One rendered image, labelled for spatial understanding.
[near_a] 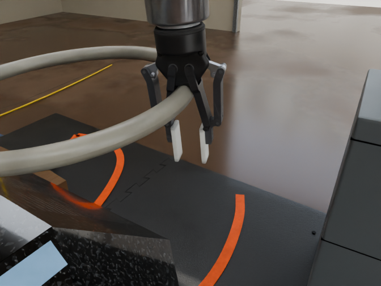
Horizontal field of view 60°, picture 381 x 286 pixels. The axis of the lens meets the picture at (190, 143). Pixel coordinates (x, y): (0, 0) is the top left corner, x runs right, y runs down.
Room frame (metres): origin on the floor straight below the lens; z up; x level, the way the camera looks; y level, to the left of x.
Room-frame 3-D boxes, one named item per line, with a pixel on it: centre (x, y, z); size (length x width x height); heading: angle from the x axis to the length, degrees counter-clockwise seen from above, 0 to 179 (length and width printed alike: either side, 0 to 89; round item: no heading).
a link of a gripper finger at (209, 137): (0.48, -0.04, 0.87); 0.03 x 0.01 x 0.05; 76
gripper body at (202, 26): (0.49, 0.01, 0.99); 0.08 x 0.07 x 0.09; 76
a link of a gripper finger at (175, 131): (0.50, 0.02, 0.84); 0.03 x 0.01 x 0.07; 166
